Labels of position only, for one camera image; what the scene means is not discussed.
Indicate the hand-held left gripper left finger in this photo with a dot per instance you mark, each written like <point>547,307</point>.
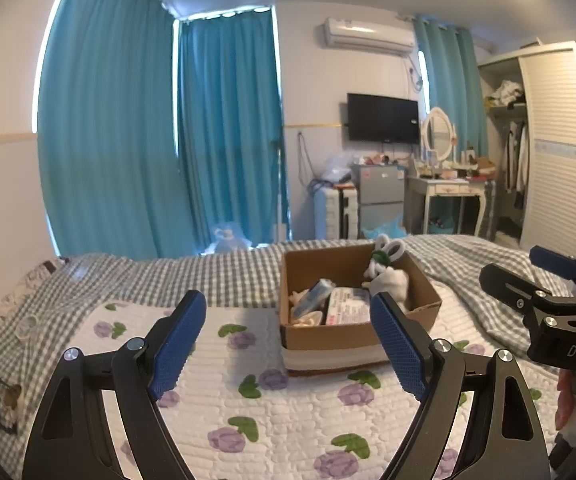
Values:
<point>177,345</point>

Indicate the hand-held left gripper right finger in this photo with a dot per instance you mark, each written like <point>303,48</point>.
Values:
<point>398,350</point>

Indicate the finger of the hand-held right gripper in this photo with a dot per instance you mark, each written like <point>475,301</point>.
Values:
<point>555,261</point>
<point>508,282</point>

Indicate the white labelled packet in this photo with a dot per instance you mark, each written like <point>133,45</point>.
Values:
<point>348,305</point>

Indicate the white plush toy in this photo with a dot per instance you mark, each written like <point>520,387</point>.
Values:
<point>393,282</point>

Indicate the brown cardboard box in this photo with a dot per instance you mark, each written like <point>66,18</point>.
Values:
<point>318,342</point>

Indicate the grey-blue tube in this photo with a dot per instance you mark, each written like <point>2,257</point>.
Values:
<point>315,296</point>

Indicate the grey checked duvet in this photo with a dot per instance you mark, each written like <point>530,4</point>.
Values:
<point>167,275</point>

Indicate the blue plastic basin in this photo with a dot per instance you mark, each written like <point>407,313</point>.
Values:
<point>442,225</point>

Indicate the hanging clothes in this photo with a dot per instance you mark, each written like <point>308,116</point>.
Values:
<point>515,160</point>

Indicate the white louvred wardrobe door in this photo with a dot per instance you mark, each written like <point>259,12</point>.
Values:
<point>558,150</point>

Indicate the white dressing table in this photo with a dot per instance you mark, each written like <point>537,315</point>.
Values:
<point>443,187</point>

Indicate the blue plastic bag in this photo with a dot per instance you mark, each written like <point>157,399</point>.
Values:
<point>383,229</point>

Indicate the white floral quilted mat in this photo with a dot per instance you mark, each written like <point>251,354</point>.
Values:
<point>288,410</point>

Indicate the white round lid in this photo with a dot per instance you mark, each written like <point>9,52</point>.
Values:
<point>26,326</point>

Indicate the white ribbed suitcase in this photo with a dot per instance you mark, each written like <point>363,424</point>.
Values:
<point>328,212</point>

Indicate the grey mini fridge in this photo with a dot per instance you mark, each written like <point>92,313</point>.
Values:
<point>378,192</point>

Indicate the white oval vanity mirror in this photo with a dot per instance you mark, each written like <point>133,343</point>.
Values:
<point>438,132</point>

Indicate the folded clothes pile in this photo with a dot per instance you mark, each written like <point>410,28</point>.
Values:
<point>505,92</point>

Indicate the white mop pole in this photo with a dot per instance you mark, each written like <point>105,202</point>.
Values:
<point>280,190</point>

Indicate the clear plastic bags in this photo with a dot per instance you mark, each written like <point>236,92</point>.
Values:
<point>335,167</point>

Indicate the white wardrobe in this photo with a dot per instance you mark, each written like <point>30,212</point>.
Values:
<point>498,65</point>

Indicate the light teal curtain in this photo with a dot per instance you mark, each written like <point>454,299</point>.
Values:
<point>448,85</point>

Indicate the narrow teal curtain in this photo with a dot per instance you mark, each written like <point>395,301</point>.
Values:
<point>227,135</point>

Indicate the wide teal curtain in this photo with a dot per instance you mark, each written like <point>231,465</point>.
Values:
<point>107,135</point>

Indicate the white air conditioner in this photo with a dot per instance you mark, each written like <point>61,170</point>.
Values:
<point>368,35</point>

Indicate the black wall television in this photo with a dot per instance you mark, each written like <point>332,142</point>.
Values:
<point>383,117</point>

